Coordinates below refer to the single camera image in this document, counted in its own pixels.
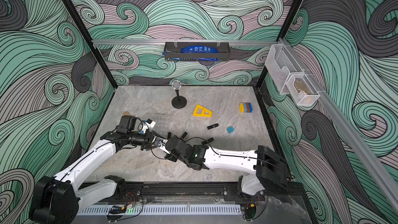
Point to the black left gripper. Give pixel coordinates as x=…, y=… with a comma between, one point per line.
x=148, y=139

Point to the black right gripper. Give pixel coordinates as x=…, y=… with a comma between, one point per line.
x=173, y=154

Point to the clear acrylic lipstick organizer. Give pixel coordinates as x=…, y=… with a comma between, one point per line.
x=162, y=123

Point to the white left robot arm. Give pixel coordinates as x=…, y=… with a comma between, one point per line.
x=59, y=199

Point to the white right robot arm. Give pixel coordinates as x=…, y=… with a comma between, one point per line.
x=265, y=169

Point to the yellow triangle stencil block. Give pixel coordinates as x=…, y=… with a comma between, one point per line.
x=201, y=111

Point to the black microphone stand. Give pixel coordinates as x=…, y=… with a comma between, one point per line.
x=178, y=101

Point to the teal small cube block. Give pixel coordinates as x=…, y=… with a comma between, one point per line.
x=230, y=129

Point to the multicolour stacked toy bricks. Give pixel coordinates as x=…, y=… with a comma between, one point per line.
x=245, y=107

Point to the blue plastic object in tray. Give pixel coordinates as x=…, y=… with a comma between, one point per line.
x=199, y=49

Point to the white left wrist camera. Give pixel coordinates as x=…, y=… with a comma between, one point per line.
x=149, y=123

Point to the white perforated cable duct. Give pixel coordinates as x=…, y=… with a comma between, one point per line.
x=185, y=209

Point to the black wall shelf tray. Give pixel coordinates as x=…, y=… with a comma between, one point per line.
x=172, y=52

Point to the aluminium rail back wall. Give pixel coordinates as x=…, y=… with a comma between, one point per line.
x=157, y=42

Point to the aluminium rail wall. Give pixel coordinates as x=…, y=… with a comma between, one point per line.
x=157, y=42
x=376, y=169

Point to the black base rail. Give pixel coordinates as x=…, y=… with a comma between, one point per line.
x=206, y=192

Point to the black corner frame post left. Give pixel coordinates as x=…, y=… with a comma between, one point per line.
x=87, y=37

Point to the black corner frame post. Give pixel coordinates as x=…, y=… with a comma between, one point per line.
x=295, y=6
x=87, y=37

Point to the clear wall bin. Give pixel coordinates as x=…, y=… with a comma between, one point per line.
x=289, y=77

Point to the aluminium rail right wall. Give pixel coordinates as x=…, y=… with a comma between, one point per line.
x=376, y=169

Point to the black corner frame post right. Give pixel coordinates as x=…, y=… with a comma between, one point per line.
x=295, y=6

